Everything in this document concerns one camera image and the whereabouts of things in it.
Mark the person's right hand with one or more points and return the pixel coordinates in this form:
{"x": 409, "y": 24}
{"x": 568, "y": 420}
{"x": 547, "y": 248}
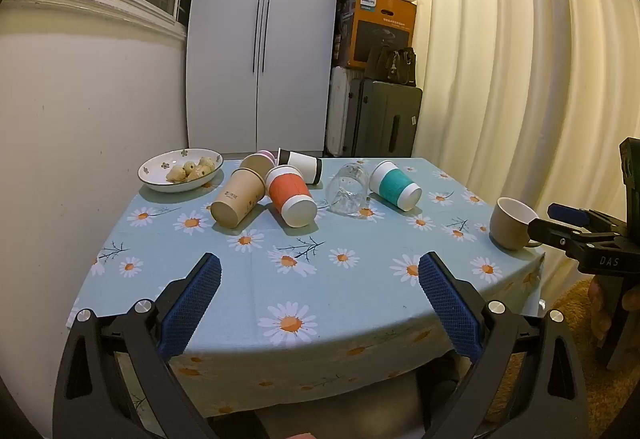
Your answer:
{"x": 599, "y": 314}

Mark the cream curtain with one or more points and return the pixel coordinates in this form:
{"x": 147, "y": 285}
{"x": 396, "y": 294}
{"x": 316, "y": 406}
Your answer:
{"x": 515, "y": 44}

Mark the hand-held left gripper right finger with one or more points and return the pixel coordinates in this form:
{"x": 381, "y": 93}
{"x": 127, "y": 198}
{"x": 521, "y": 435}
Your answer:
{"x": 450, "y": 306}

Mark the brown kraft paper cup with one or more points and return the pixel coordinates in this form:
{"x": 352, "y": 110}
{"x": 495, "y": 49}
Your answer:
{"x": 235, "y": 199}

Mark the white wardrobe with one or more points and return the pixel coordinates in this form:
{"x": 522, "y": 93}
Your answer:
{"x": 230, "y": 44}

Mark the white suitcase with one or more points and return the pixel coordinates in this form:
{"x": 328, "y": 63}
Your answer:
{"x": 340, "y": 114}

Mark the teal sleeve paper cup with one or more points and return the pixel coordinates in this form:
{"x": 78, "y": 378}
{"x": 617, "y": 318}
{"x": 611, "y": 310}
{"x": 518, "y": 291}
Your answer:
{"x": 395, "y": 184}

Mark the white flower-print bowl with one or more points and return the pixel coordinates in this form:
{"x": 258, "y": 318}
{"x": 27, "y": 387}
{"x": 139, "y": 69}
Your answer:
{"x": 155, "y": 169}

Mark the black sleeve paper cup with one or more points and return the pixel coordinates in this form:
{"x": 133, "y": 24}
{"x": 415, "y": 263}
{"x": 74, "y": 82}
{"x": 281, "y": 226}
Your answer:
{"x": 302, "y": 165}

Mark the dark leather handbag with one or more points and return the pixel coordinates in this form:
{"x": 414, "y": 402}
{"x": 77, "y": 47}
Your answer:
{"x": 390, "y": 66}

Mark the beige knobby root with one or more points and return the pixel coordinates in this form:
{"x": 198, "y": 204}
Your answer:
{"x": 205, "y": 163}
{"x": 196, "y": 175}
{"x": 174, "y": 175}
{"x": 189, "y": 166}

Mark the blue daisy tablecloth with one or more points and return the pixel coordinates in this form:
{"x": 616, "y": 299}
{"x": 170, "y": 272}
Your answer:
{"x": 350, "y": 299}

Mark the orange and black cardboard box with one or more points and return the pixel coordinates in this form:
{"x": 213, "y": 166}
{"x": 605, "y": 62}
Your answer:
{"x": 380, "y": 26}

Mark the orange sleeve paper cup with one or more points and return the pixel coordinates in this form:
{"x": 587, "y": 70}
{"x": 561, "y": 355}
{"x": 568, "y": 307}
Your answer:
{"x": 290, "y": 194}

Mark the pink rimmed paper cup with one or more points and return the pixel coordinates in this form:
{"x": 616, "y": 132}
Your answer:
{"x": 255, "y": 162}

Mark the dark grey suitcase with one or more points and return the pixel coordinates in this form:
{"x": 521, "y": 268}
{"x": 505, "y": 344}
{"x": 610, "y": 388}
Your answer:
{"x": 385, "y": 119}

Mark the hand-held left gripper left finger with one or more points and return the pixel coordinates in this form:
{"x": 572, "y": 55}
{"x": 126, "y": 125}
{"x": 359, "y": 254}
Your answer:
{"x": 192, "y": 306}

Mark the clear glass cup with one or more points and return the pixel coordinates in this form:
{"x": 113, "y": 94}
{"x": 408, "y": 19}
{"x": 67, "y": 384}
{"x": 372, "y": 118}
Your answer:
{"x": 347, "y": 189}

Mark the beige ceramic mug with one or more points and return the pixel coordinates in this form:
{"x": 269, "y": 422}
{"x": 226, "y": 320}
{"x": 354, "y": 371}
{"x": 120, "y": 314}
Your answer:
{"x": 507, "y": 229}

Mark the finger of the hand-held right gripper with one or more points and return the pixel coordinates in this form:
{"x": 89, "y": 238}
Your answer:
{"x": 550, "y": 231}
{"x": 567, "y": 213}

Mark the tan fluffy rug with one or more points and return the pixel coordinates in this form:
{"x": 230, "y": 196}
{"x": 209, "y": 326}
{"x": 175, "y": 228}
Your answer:
{"x": 620, "y": 404}

